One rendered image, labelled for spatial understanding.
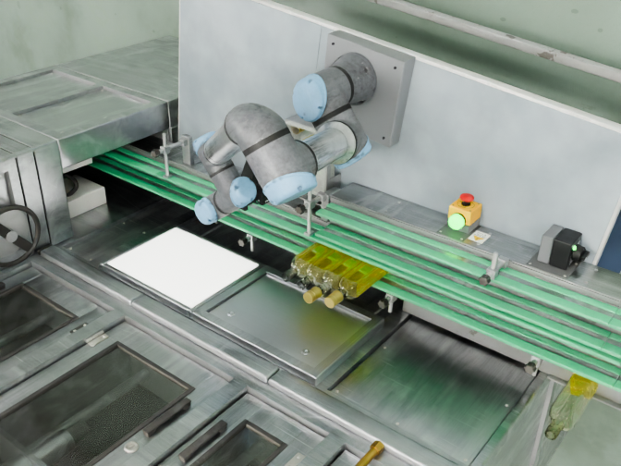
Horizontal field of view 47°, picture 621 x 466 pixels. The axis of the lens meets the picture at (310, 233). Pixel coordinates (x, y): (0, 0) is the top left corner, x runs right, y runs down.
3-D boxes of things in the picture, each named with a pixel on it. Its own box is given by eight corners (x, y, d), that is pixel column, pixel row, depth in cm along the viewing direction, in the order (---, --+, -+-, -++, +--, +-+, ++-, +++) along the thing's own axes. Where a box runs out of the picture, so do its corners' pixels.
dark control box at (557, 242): (548, 248, 195) (536, 261, 189) (554, 222, 191) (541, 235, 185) (578, 258, 191) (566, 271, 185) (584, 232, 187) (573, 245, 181)
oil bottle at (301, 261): (329, 246, 229) (287, 275, 214) (330, 231, 226) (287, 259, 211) (344, 252, 226) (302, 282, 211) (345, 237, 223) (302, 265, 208)
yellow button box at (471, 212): (457, 216, 210) (445, 226, 204) (461, 194, 206) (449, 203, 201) (480, 224, 206) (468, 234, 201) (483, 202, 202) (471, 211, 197)
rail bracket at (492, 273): (497, 261, 192) (475, 283, 183) (501, 238, 189) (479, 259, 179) (511, 266, 190) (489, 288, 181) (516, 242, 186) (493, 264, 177)
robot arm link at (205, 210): (217, 221, 196) (200, 230, 202) (244, 207, 203) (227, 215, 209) (203, 196, 195) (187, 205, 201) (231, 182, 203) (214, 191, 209)
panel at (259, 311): (176, 230, 260) (100, 270, 237) (176, 224, 259) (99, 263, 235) (384, 325, 213) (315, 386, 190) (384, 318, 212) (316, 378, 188)
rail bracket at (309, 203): (318, 224, 227) (294, 239, 219) (320, 177, 219) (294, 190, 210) (326, 227, 226) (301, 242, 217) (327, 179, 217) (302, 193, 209)
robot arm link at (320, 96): (337, 58, 195) (306, 71, 186) (360, 103, 196) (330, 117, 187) (310, 77, 204) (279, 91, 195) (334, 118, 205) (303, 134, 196)
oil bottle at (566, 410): (577, 384, 191) (539, 441, 173) (577, 366, 189) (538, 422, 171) (598, 388, 188) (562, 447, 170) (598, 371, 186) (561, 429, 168)
